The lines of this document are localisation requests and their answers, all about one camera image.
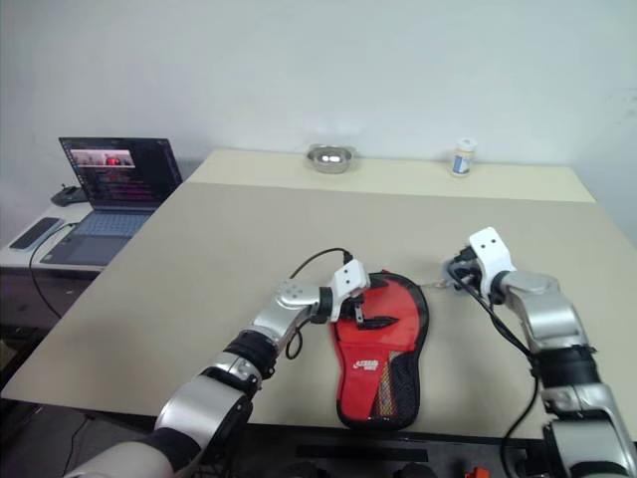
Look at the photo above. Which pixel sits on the beige robot torso shell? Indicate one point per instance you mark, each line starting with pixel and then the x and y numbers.
pixel 119 460

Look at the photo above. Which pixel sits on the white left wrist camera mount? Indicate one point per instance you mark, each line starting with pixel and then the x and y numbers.
pixel 348 279

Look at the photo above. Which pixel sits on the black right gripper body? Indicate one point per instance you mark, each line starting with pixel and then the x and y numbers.
pixel 470 274

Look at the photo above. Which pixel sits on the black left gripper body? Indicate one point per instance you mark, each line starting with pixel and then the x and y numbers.
pixel 357 304

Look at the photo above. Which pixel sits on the white plastic bottle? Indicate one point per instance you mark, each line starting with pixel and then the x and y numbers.
pixel 463 162

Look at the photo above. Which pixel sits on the black handheld controller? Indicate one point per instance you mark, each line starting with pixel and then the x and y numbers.
pixel 68 195

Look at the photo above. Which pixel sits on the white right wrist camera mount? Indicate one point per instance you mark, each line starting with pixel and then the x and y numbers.
pixel 492 251

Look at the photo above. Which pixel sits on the small steel bowl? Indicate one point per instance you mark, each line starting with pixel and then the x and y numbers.
pixel 331 162

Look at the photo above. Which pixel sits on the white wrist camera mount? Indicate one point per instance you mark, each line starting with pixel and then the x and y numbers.
pixel 348 279
pixel 492 251

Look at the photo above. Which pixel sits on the white side table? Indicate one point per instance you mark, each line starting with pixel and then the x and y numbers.
pixel 40 294

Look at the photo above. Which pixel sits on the red and black clamp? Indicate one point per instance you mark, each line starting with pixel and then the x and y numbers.
pixel 480 473

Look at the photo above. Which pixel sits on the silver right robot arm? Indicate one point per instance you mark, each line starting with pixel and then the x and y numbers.
pixel 552 318

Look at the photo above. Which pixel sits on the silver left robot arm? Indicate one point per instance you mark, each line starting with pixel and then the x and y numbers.
pixel 278 318

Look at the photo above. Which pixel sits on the black smartphone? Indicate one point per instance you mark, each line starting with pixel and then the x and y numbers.
pixel 35 234

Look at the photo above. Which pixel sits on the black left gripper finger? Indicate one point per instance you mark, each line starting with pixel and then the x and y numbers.
pixel 375 324

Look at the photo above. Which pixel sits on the open grey laptop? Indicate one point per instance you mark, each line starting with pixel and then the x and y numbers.
pixel 119 169

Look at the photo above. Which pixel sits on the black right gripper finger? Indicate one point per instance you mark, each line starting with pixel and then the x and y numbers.
pixel 452 265
pixel 452 282

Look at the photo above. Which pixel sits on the black and red paddle case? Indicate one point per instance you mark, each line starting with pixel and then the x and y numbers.
pixel 383 348

